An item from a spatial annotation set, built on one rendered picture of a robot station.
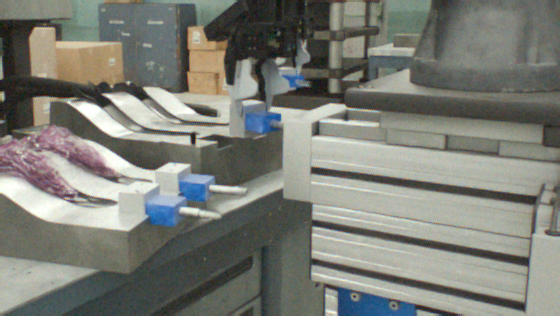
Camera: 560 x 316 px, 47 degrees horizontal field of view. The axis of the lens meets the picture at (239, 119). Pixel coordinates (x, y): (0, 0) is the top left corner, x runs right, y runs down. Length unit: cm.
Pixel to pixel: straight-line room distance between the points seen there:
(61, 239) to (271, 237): 51
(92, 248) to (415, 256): 38
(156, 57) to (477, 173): 760
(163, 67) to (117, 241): 736
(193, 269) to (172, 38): 704
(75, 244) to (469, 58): 50
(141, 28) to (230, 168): 718
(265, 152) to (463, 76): 64
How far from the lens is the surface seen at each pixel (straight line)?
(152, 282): 98
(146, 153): 112
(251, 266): 123
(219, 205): 103
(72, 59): 567
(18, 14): 186
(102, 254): 80
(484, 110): 59
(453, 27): 64
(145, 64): 825
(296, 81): 155
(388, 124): 66
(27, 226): 85
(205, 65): 795
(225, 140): 112
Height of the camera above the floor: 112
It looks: 10 degrees down
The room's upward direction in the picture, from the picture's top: straight up
